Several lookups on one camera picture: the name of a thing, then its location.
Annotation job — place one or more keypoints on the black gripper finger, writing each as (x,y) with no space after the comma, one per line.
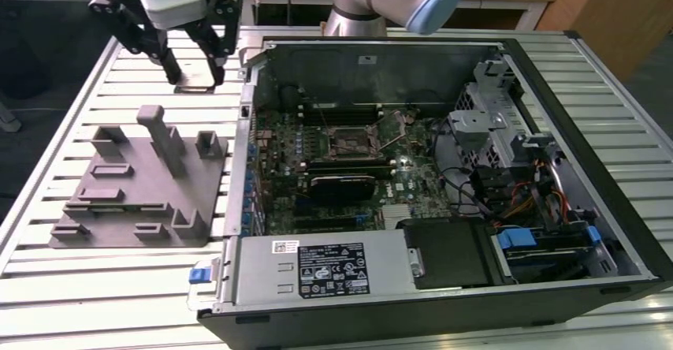
(141,38)
(225,23)

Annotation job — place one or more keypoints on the silver CPU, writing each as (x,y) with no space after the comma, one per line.
(192,88)

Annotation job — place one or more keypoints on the CPU socket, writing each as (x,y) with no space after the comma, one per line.
(349,143)

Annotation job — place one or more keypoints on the thin metal locking lever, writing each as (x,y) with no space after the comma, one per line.
(326,119)

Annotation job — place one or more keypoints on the black RAM slot bank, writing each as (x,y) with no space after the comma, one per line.
(341,114)
(346,168)

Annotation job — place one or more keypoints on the grey parts rack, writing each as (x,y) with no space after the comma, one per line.
(146,176)

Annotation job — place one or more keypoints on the green RAM stick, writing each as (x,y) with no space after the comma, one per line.
(112,207)

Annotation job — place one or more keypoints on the small graphics card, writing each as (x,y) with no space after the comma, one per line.
(341,188)

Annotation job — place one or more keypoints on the metal drive cage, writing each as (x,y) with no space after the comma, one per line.
(473,125)

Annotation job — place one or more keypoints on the black expansion slot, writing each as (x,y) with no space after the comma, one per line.
(320,224)

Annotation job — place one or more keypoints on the blue board connector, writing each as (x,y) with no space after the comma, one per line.
(361,220)

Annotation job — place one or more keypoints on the silver chipset heat sink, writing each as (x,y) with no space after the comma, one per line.
(397,213)

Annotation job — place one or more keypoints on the green motherboard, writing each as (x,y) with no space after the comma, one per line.
(420,204)

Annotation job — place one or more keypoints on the blue case latch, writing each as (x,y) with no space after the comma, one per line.
(197,275)

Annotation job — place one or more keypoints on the grey power supply unit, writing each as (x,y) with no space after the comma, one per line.
(262,275)

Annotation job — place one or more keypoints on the wooden cabinet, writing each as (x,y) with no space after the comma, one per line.
(619,11)

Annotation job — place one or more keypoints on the blue disk carrier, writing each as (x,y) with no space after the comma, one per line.
(512,239)

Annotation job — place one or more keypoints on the black open PC case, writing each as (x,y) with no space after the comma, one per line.
(368,322)

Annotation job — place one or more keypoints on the blue release tab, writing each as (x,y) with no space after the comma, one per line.
(593,235)

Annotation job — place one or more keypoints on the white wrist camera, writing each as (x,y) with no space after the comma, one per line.
(173,9)

